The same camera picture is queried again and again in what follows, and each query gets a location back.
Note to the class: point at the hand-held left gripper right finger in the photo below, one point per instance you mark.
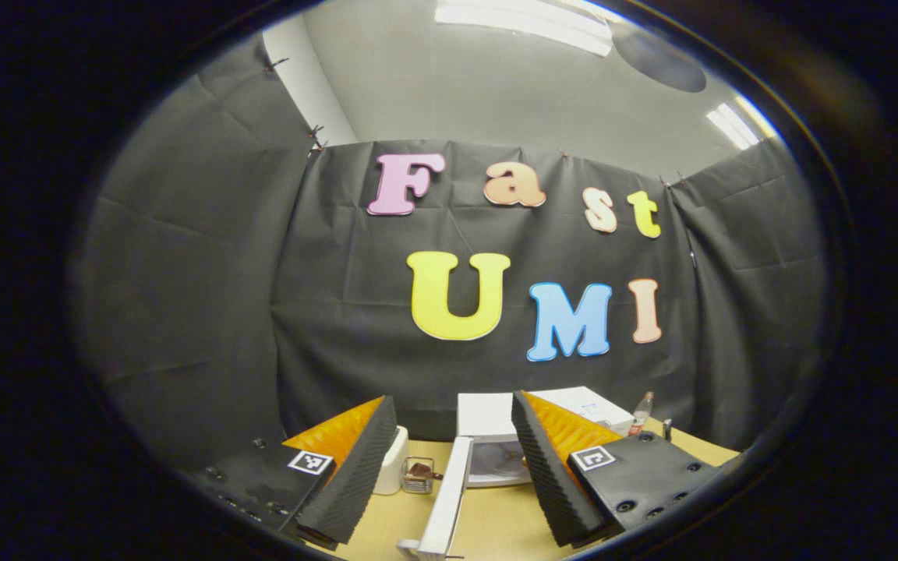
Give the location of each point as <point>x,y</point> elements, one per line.
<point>550,475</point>

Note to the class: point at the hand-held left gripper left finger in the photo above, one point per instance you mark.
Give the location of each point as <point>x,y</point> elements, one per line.
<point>355,483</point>

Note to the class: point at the white microwave oven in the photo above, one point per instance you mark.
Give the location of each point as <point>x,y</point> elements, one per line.
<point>488,413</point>

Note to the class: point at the white toaster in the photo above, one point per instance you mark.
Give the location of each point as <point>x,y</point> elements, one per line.
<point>394,467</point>

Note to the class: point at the metal mesh utensil holder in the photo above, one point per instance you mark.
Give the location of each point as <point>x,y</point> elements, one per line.
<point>416,485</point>

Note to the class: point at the brown spoon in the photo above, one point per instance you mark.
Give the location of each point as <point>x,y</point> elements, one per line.
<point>422,469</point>

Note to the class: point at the clear bottle with red label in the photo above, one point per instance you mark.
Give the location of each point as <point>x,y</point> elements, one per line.
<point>640,417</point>

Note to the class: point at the black backdrop cloth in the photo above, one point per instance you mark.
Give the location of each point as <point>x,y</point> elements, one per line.
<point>262,273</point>

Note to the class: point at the small ceiling light panel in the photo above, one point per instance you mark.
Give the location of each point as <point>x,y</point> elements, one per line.
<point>733,126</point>

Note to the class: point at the large ceiling light panel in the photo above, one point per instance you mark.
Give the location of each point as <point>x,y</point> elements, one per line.
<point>527,19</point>

